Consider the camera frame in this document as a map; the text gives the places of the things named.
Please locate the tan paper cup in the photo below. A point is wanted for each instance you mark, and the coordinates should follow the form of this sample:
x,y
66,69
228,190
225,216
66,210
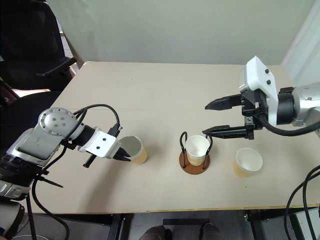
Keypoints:
x,y
135,147
197,147
248,160

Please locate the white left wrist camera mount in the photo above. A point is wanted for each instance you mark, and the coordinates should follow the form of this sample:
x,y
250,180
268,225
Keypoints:
x,y
102,142

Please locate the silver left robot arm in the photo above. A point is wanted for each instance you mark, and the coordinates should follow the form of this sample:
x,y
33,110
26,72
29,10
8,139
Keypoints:
x,y
40,140

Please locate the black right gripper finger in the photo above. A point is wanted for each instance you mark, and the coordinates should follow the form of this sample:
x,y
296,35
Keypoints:
x,y
225,102
230,131

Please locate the black office chair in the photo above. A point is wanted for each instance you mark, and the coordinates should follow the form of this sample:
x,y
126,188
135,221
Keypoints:
x,y
27,37

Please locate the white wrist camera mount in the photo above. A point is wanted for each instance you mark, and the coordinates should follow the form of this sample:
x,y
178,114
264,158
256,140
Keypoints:
x,y
102,142
260,75

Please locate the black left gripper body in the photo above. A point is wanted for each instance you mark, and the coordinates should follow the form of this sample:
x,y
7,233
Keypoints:
x,y
89,160

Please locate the black metal table frame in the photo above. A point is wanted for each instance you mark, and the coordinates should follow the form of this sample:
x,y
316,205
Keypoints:
x,y
115,222

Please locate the white curtain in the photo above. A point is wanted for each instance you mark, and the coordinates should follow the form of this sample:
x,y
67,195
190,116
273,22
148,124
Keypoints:
x,y
303,40

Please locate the dark rounded shape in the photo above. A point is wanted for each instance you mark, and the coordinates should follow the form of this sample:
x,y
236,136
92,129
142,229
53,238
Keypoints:
x,y
155,233

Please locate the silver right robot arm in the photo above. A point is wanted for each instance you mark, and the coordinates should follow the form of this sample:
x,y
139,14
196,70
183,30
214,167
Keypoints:
x,y
305,100

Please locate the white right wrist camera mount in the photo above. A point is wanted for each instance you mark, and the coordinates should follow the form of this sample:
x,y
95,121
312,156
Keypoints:
x,y
260,75

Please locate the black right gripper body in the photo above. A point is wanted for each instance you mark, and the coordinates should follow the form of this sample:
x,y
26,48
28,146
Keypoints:
x,y
256,110

